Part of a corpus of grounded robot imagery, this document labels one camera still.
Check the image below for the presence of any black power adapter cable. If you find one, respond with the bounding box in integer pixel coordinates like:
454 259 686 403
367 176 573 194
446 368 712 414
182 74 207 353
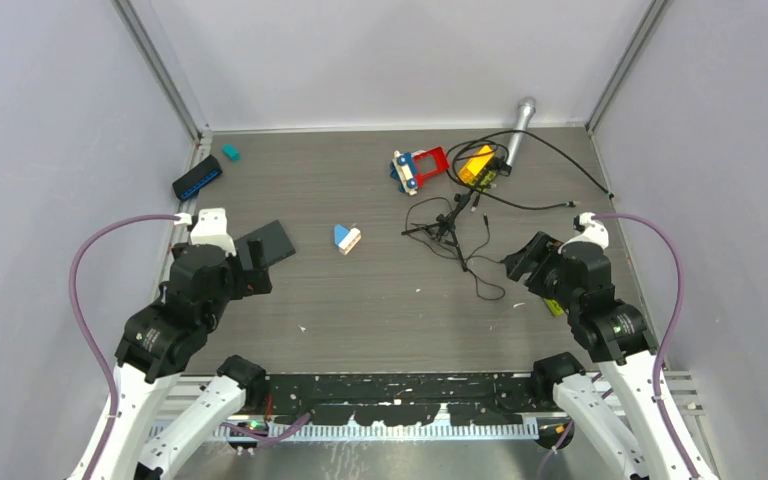
402 196 507 303

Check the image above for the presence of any black network switch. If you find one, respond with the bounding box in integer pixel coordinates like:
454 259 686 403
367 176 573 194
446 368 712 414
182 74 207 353
172 155 223 201

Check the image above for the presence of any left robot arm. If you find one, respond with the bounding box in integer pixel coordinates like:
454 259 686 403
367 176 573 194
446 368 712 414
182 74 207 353
70 240 272 479

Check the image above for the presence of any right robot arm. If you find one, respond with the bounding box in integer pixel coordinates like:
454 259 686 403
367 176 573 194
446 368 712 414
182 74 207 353
502 223 717 479

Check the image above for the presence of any green toy brick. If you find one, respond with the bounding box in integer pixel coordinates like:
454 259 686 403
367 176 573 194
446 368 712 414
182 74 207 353
544 299 565 317

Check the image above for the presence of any blue white toy brick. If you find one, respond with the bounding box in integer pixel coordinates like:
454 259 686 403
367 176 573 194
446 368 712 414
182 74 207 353
333 224 362 255

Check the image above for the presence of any teal block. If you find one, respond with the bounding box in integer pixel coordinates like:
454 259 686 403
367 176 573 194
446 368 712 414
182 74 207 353
222 144 241 162

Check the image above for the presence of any black mini tripod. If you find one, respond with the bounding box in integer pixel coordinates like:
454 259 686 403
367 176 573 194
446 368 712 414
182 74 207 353
401 192 473 272

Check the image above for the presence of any yellow toy brick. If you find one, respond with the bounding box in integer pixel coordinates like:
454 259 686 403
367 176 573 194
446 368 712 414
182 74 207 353
457 145 497 188

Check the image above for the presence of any silver microphone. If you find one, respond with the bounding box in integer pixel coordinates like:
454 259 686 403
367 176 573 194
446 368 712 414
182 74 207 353
504 96 537 175

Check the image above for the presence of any red blue toy vehicle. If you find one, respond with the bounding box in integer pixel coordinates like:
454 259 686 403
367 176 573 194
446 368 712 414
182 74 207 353
390 146 450 196

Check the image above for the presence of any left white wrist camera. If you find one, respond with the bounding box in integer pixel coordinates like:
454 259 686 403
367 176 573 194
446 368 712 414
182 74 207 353
189 208 237 256

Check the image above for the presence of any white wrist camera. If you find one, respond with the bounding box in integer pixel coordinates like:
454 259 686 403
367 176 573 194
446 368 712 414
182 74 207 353
558 212 610 252
189 208 237 256

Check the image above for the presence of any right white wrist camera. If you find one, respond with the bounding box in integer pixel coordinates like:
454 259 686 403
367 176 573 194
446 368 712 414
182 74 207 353
558 212 610 252

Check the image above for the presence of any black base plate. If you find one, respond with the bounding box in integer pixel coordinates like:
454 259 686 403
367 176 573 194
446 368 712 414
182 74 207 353
245 372 558 427

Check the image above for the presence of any black microphone cable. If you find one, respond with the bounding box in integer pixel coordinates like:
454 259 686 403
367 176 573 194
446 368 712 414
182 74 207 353
445 129 616 212

